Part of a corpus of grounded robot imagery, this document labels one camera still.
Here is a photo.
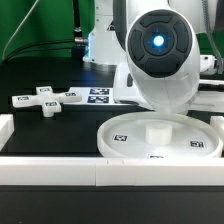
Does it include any white front fence bar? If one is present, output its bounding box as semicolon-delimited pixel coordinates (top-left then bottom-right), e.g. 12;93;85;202
0;157;224;186

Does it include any white left fence block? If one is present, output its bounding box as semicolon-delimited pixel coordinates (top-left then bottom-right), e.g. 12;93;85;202
0;114;14;151

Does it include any grey thin cable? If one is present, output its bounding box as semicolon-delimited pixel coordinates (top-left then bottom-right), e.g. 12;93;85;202
1;0;41;61

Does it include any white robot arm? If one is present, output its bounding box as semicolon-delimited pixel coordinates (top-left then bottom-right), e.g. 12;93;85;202
83;0;224;113

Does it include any white cross-shaped table base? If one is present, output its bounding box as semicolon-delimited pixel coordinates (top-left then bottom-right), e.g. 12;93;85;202
12;86;82;117

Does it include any white round table top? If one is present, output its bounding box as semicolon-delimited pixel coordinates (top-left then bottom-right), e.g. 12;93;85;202
97;112;224;159

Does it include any white marker sheet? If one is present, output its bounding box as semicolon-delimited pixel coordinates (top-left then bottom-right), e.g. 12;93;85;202
69;87;115;105

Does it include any black vertical cable connector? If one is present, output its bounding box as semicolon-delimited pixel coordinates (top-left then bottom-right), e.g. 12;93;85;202
72;0;88;46

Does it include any black cable bundle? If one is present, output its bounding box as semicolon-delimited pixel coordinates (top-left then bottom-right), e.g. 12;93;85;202
0;39;88;64

